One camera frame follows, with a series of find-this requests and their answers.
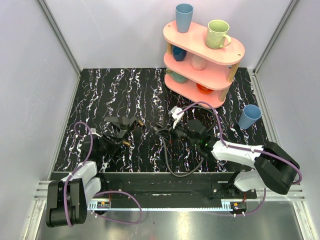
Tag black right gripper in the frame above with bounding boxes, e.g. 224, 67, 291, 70
157, 117, 199, 147

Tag dark grey faucet mixer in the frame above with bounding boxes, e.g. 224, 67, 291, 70
103, 116, 145, 147

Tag grey flexible metal hose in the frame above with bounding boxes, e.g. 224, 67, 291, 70
154, 105, 218, 178

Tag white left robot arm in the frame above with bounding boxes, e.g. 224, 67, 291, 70
45, 133, 125, 228

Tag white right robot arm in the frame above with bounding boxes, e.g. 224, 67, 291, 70
154, 119, 300, 199

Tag black marble pattern mat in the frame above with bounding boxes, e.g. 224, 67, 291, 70
53, 68, 269, 172

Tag teal glazed mug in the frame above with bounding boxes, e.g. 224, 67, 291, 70
165, 68, 188, 84

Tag orange bowl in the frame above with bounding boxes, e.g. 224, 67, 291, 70
196, 83, 214, 94

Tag pink three tier shelf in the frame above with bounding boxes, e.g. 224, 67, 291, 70
163, 21, 245, 108

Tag pink faceted cup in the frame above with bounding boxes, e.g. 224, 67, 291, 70
191, 54, 207, 71

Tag dark blue cup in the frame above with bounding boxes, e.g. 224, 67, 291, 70
172, 45, 187, 62

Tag blue cup on mat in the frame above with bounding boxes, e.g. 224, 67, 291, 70
238, 104, 262, 130

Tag green mug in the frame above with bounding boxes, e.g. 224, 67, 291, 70
204, 19, 232, 50

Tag blue cup on shelf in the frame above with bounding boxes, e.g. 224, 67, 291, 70
175, 3, 194, 33

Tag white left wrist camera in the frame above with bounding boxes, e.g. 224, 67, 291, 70
88, 128, 102, 139

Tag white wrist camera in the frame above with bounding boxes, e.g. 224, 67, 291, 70
169, 106, 185, 129
88, 128, 102, 139

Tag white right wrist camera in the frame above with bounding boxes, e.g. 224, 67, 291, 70
169, 106, 185, 129

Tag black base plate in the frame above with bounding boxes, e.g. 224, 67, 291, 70
97, 172, 257, 200

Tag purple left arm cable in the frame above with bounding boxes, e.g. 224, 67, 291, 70
62, 121, 143, 228

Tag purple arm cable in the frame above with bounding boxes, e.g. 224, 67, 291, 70
178, 100, 304, 216
62, 121, 143, 228

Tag silver aluminium rail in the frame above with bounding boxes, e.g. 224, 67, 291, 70
32, 181, 307, 211

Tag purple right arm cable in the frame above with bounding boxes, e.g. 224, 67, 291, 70
178, 100, 304, 216

